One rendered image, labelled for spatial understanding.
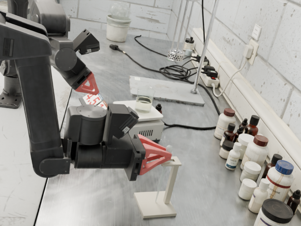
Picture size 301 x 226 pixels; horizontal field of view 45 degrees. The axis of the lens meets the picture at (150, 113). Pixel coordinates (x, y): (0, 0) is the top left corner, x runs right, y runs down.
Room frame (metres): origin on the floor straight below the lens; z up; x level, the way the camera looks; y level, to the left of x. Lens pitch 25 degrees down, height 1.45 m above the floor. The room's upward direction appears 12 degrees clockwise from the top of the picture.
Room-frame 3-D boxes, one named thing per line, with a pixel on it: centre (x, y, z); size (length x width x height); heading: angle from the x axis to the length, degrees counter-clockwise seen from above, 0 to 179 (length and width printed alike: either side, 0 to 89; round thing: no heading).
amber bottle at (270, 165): (0.87, -0.36, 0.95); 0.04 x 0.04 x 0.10
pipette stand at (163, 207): (0.69, -0.05, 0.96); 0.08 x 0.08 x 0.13; 23
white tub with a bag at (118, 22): (2.07, 0.28, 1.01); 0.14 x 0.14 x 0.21
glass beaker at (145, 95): (0.99, 0.03, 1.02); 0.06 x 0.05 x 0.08; 164
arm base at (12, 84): (1.10, 0.46, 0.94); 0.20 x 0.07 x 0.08; 10
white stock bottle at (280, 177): (0.80, -0.35, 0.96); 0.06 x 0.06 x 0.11
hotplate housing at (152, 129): (0.99, 0.06, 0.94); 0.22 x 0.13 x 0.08; 124
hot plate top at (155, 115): (1.00, 0.04, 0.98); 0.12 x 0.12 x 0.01; 34
